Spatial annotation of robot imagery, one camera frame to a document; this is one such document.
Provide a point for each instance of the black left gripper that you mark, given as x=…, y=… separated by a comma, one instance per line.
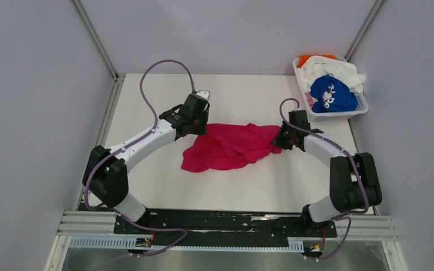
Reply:
x=203, y=130

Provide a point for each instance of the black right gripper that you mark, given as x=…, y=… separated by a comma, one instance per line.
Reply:
x=278, y=141

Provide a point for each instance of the pink t-shirt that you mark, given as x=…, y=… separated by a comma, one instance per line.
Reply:
x=228, y=146

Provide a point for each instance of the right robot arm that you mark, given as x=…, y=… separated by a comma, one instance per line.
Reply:
x=354, y=185

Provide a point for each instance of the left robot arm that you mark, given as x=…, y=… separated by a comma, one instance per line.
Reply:
x=106, y=174

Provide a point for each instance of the light pink garment in basket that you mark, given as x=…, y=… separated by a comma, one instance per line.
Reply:
x=311, y=100

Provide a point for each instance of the blue t-shirt in basket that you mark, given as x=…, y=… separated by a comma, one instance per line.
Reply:
x=332, y=95

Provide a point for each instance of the white t-shirt in basket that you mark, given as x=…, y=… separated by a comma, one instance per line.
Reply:
x=318, y=66

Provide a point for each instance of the orange t-shirt in basket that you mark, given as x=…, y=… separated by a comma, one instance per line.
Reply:
x=304, y=58

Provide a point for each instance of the white perforated laundry basket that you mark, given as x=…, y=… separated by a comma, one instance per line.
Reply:
x=313, y=116

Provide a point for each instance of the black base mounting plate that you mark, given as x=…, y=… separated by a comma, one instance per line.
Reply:
x=273, y=229

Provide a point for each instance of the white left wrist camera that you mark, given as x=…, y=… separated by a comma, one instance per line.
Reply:
x=204, y=94

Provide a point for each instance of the aluminium frame rail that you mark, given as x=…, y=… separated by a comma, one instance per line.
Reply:
x=87, y=223

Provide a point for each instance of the white slotted cable duct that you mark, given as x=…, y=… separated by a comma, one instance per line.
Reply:
x=131, y=244

